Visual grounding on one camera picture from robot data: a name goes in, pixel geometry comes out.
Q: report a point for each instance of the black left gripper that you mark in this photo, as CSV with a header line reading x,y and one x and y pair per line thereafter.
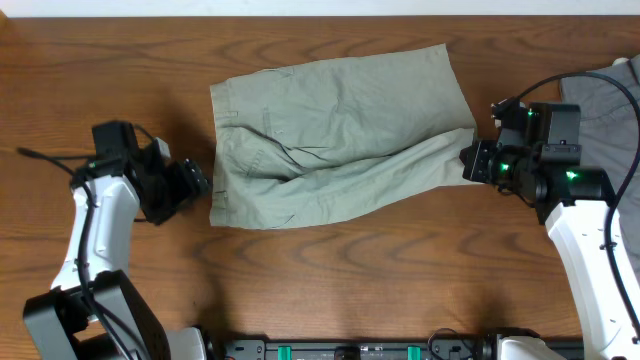
x,y
191,183

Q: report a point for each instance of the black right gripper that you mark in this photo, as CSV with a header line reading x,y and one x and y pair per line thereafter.
x,y
475,167

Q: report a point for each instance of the khaki green shorts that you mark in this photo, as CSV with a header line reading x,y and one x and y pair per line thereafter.
x,y
328,141

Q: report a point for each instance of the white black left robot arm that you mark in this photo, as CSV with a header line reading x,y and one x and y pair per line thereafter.
x,y
92,310

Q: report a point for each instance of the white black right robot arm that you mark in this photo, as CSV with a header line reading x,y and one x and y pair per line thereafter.
x,y
537,156

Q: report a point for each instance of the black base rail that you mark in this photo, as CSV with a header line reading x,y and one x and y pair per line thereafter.
x,y
375,350

